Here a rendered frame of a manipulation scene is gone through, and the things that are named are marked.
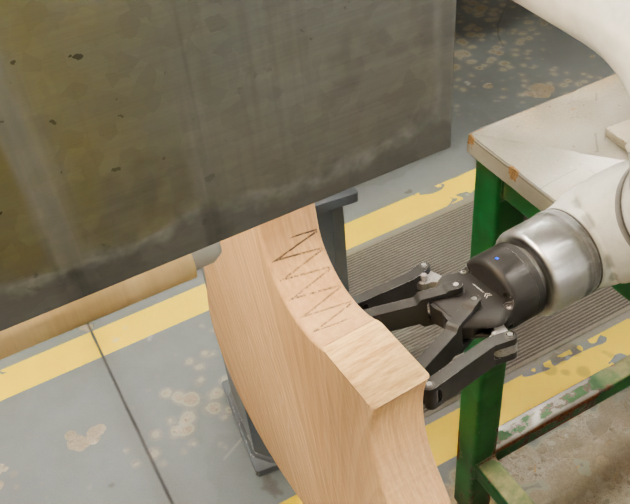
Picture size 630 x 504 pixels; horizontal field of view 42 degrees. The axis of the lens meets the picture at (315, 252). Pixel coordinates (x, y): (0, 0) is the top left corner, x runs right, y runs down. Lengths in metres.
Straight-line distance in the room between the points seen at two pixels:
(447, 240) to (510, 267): 1.59
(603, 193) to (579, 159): 0.31
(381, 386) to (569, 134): 0.67
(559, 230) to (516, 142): 0.35
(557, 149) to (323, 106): 0.85
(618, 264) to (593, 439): 1.18
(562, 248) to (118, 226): 0.56
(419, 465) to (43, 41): 0.44
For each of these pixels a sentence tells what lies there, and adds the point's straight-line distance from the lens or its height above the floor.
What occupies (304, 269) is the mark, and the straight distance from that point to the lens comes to 0.57.
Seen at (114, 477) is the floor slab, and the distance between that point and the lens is 1.95.
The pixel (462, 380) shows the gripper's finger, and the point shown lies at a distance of 0.70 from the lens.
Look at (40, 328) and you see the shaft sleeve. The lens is 0.46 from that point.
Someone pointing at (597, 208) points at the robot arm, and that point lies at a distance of 0.78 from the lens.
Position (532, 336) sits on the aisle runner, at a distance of 2.10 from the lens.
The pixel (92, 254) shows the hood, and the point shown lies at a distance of 0.26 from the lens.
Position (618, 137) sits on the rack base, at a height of 0.94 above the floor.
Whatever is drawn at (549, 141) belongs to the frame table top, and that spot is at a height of 0.93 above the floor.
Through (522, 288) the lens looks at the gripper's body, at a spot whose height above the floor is 1.04.
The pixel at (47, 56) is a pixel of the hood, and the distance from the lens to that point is 0.22.
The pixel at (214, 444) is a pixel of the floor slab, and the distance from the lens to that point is 1.93.
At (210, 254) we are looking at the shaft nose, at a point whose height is 1.25.
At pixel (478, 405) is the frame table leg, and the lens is 1.46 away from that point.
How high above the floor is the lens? 1.56
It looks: 42 degrees down
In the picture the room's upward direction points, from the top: 6 degrees counter-clockwise
